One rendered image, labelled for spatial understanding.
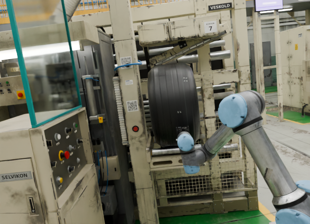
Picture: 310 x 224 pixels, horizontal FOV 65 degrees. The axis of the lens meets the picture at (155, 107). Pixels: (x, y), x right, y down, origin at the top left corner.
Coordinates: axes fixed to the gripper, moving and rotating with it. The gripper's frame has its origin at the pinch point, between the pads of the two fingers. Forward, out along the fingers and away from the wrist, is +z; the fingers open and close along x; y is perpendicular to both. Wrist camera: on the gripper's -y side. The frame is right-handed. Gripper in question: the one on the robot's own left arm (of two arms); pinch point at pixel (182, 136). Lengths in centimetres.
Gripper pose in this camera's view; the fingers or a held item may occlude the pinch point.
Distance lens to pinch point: 149.8
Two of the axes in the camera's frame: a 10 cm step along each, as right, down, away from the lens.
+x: -9.9, 1.2, 0.7
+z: 0.6, -0.4, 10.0
